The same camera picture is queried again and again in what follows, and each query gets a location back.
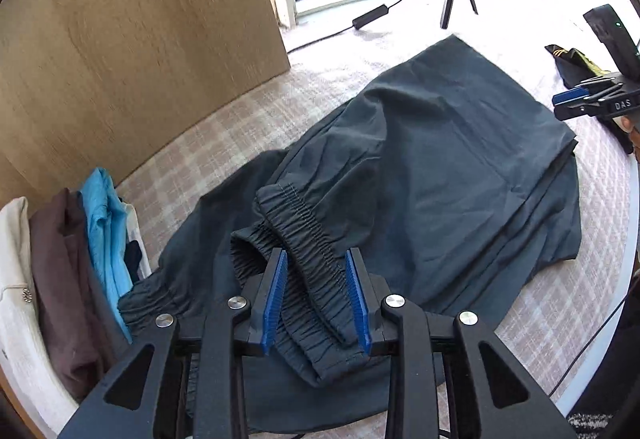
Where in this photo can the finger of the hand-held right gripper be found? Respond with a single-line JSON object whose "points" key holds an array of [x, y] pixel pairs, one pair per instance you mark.
{"points": [[570, 95], [575, 111]]}

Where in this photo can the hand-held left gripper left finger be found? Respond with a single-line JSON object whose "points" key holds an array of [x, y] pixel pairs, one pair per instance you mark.
{"points": [[274, 304]]}

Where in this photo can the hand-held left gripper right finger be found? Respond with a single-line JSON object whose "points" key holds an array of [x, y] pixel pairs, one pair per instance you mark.
{"points": [[357, 304]]}

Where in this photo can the dark grey pants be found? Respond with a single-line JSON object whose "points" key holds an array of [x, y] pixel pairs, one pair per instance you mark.
{"points": [[450, 159]]}

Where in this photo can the person's right hand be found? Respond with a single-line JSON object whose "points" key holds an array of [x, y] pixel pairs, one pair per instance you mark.
{"points": [[632, 134]]}

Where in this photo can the black yellow-striped shirt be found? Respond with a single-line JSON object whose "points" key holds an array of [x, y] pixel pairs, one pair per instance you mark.
{"points": [[575, 66]]}

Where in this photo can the white cloth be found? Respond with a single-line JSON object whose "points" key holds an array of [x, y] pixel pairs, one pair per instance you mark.
{"points": [[142, 239]]}

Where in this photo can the blue garment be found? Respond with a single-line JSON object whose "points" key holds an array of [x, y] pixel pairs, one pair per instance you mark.
{"points": [[105, 244]]}

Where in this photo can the pink plaid blanket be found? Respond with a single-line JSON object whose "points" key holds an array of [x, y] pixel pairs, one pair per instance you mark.
{"points": [[225, 129]]}

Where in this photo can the brown garment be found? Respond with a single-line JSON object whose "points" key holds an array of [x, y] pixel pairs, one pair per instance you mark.
{"points": [[60, 294]]}

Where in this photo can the white garment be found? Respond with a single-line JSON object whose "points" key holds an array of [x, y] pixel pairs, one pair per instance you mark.
{"points": [[15, 319]]}

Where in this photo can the wooden headboard panel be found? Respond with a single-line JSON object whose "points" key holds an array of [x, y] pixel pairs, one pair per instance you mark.
{"points": [[125, 44]]}

